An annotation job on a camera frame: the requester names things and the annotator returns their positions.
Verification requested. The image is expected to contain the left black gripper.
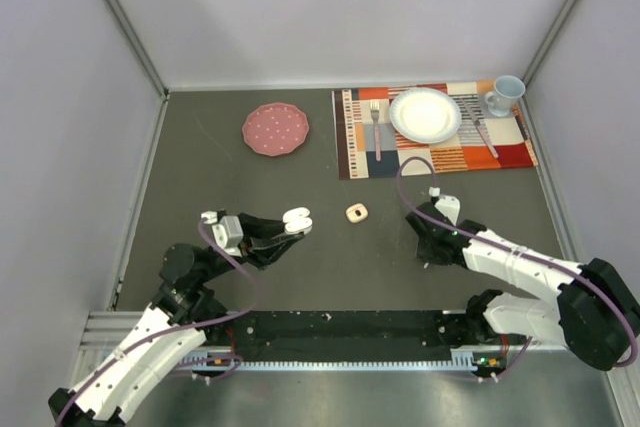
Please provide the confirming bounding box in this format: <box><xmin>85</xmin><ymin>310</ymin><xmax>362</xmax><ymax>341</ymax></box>
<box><xmin>196</xmin><ymin>212</ymin><xmax>304</xmax><ymax>283</ymax></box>

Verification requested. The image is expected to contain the white earbud charging case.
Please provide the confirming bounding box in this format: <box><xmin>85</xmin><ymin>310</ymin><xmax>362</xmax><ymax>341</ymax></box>
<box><xmin>345</xmin><ymin>203</ymin><xmax>369</xmax><ymax>224</ymax></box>

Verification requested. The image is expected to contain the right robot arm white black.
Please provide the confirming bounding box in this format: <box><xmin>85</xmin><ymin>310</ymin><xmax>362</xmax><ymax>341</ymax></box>
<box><xmin>405</xmin><ymin>196</ymin><xmax>639</xmax><ymax>371</ymax></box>

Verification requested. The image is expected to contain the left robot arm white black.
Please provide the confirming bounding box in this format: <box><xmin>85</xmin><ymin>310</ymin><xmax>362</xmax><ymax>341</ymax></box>
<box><xmin>48</xmin><ymin>207</ymin><xmax>313</xmax><ymax>426</ymax></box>

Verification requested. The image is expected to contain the pink polka dot plate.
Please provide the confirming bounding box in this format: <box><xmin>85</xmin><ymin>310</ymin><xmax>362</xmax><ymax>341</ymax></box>
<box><xmin>242</xmin><ymin>102</ymin><xmax>310</xmax><ymax>157</ymax></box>

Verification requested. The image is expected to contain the patchwork colourful placemat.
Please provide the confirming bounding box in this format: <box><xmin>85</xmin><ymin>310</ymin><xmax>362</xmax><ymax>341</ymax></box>
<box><xmin>332</xmin><ymin>80</ymin><xmax>538</xmax><ymax>180</ymax></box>

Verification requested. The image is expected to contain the white paper plate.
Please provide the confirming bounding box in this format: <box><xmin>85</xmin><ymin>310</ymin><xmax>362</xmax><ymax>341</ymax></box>
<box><xmin>389</xmin><ymin>88</ymin><xmax>462</xmax><ymax>144</ymax></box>

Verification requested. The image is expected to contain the light blue mug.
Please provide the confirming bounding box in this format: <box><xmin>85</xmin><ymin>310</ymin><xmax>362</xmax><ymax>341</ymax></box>
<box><xmin>484</xmin><ymin>75</ymin><xmax>526</xmax><ymax>117</ymax></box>

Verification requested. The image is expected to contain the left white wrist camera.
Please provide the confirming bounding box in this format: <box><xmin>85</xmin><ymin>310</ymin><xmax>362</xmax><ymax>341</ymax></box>
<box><xmin>200</xmin><ymin>210</ymin><xmax>244</xmax><ymax>257</ymax></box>

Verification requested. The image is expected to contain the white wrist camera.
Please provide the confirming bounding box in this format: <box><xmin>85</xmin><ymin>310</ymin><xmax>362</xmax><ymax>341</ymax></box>
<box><xmin>429</xmin><ymin>187</ymin><xmax>461</xmax><ymax>225</ymax></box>
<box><xmin>200</xmin><ymin>210</ymin><xmax>244</xmax><ymax>257</ymax></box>

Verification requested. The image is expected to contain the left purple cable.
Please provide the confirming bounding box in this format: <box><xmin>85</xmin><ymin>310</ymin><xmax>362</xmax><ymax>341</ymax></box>
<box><xmin>52</xmin><ymin>219</ymin><xmax>264</xmax><ymax>427</ymax></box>

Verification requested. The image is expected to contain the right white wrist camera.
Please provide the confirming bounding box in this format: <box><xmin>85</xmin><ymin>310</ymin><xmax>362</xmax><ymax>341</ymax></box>
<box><xmin>429</xmin><ymin>187</ymin><xmax>461</xmax><ymax>225</ymax></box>

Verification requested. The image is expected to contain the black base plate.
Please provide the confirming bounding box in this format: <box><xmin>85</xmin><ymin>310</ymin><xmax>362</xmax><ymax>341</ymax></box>
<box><xmin>205</xmin><ymin>310</ymin><xmax>501</xmax><ymax>361</ymax></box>

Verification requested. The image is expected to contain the grey slotted cable duct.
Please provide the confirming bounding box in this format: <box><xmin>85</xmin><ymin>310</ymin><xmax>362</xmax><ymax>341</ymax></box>
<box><xmin>175</xmin><ymin>351</ymin><xmax>505</xmax><ymax>373</ymax></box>

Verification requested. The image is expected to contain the pink handled knife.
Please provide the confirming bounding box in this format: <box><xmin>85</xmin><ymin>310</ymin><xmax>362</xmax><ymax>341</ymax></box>
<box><xmin>461</xmin><ymin>99</ymin><xmax>499</xmax><ymax>159</ymax></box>

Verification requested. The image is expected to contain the pink handled fork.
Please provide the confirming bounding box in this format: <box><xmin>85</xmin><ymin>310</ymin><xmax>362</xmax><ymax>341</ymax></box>
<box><xmin>370</xmin><ymin>100</ymin><xmax>382</xmax><ymax>162</ymax></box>

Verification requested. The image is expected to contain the aluminium frame rail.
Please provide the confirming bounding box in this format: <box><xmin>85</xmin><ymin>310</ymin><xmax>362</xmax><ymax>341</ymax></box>
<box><xmin>80</xmin><ymin>311</ymin><xmax>139</xmax><ymax>349</ymax></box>

